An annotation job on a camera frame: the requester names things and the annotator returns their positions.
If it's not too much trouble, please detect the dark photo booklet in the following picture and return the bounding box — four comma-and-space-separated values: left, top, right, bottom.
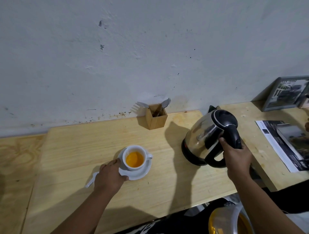
276, 124, 309, 161

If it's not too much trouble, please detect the wooden cutlery holder box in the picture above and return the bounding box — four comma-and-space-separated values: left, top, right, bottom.
145, 104, 168, 131

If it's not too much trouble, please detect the black and white brochure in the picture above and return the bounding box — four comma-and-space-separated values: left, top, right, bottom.
255, 120, 309, 173

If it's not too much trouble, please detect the grey framed picture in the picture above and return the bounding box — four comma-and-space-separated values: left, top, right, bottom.
262, 76, 309, 112

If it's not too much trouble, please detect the white saucer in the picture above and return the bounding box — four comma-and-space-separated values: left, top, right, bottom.
117, 149, 152, 181

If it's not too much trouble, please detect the person's right forearm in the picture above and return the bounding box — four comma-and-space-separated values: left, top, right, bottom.
230, 174, 306, 234

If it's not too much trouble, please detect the white cup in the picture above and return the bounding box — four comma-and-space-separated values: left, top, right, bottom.
122, 145, 153, 171

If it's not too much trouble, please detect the white plastic spoon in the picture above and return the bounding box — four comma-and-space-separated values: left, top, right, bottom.
85, 172, 100, 189

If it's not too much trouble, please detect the orange tea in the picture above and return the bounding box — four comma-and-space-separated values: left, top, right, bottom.
126, 151, 145, 168

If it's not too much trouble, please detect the steel kettle with black handle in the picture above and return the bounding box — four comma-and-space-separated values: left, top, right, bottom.
181, 105, 242, 169

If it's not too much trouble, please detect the clear container with yellow contents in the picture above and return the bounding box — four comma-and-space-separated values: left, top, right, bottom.
208, 205, 254, 234

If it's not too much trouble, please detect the person's left forearm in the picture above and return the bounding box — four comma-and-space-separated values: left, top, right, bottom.
51, 186, 117, 234

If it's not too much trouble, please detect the person's left hand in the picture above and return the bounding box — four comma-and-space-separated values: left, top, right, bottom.
93, 159, 129, 194

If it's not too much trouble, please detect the person's right hand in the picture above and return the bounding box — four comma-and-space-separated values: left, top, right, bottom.
218, 137, 253, 183

